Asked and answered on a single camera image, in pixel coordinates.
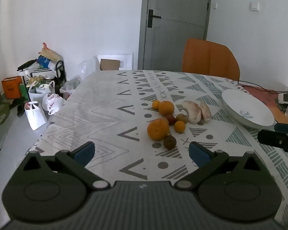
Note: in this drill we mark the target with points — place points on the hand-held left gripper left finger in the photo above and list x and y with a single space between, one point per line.
85 152

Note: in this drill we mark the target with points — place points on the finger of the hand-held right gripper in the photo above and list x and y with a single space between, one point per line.
276 140
286 127

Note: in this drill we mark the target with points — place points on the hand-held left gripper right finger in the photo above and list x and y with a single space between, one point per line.
198 153

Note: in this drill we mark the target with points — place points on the dark brown kiwi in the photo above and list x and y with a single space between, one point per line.
169 142

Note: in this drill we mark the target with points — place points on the small orange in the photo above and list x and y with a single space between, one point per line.
179 126
155 104

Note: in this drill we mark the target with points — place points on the green-brown kiwi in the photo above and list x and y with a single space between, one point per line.
181 117

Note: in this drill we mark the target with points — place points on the white plate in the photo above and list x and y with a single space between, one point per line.
247 107

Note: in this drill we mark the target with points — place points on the red plum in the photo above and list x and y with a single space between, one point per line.
170 119

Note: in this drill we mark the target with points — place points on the large orange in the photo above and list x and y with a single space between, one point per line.
166 107
158 129

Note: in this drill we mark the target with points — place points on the patterned white tablecloth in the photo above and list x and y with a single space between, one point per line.
105 115

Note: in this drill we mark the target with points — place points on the white bag with red print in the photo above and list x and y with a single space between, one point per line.
53 103

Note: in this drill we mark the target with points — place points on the white plastic bag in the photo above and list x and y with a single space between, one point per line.
36 117

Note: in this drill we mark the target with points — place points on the clear plastic bag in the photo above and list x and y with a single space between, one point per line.
70 86

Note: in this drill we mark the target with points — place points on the white tote bag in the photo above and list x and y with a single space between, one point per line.
39 93

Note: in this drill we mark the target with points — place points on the black shoes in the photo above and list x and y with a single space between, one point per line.
20 107

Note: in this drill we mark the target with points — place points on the black trolley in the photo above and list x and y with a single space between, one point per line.
60 74

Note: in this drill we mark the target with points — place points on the brown cardboard box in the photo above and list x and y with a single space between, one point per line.
109 64

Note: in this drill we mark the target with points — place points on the orange chair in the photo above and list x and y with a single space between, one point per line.
208 57

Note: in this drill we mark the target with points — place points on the orange box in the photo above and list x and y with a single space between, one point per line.
12 87

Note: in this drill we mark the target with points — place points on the blue bag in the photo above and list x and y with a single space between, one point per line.
43 61

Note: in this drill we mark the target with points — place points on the brown paper bag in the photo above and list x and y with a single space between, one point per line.
49 52

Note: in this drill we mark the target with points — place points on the grey door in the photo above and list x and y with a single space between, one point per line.
180 28

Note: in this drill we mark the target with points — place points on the small white wall switch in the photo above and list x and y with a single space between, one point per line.
214 5

